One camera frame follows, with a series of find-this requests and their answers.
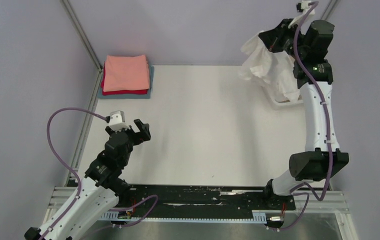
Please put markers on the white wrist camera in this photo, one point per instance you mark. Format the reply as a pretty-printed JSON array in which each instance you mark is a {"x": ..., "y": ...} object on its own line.
[
  {"x": 117, "y": 121},
  {"x": 306, "y": 8}
]

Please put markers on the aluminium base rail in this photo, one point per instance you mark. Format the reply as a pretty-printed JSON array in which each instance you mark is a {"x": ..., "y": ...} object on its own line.
[{"x": 334, "y": 201}]

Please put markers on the left aluminium frame post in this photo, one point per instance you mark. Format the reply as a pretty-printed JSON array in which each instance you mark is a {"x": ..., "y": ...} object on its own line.
[{"x": 68, "y": 8}]

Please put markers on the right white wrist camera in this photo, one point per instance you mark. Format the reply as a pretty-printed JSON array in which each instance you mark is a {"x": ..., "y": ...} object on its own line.
[{"x": 306, "y": 8}]

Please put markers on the folded blue t shirt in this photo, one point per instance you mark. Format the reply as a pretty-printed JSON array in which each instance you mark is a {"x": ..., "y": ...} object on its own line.
[{"x": 124, "y": 96}]

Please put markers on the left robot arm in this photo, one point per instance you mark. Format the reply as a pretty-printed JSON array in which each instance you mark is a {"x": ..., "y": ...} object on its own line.
[{"x": 101, "y": 188}]

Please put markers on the white plastic basket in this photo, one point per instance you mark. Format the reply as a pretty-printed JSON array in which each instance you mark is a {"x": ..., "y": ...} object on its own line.
[{"x": 279, "y": 101}]

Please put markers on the folded peach t shirt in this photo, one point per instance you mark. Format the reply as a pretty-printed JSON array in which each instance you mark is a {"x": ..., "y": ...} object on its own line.
[{"x": 125, "y": 60}]

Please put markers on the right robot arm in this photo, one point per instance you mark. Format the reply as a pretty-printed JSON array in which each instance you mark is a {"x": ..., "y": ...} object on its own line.
[{"x": 322, "y": 157}]

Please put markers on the folded red t shirt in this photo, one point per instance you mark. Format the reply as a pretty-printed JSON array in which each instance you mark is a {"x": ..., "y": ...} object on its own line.
[{"x": 123, "y": 92}]

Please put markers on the aluminium frame post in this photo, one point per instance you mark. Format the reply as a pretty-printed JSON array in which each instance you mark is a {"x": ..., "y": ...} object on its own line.
[
  {"x": 329, "y": 9},
  {"x": 68, "y": 8}
]

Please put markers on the white slotted cable duct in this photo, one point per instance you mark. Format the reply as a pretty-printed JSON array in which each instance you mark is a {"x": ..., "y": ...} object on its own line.
[{"x": 257, "y": 218}]

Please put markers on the white t shirt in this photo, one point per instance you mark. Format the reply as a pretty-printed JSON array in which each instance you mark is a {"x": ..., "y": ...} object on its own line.
[{"x": 269, "y": 70}]

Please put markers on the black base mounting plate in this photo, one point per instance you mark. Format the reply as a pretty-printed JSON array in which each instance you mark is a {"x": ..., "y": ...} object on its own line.
[{"x": 194, "y": 201}]

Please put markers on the right aluminium frame post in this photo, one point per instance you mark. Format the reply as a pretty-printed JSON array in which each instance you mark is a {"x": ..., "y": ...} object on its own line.
[{"x": 329, "y": 9}]

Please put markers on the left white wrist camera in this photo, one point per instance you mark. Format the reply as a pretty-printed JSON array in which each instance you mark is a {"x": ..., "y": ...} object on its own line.
[{"x": 117, "y": 121}]

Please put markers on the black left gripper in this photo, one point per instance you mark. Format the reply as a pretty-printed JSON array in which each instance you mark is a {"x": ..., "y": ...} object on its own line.
[{"x": 143, "y": 135}]

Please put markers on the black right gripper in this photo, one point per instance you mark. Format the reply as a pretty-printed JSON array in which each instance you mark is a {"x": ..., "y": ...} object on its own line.
[{"x": 272, "y": 38}]

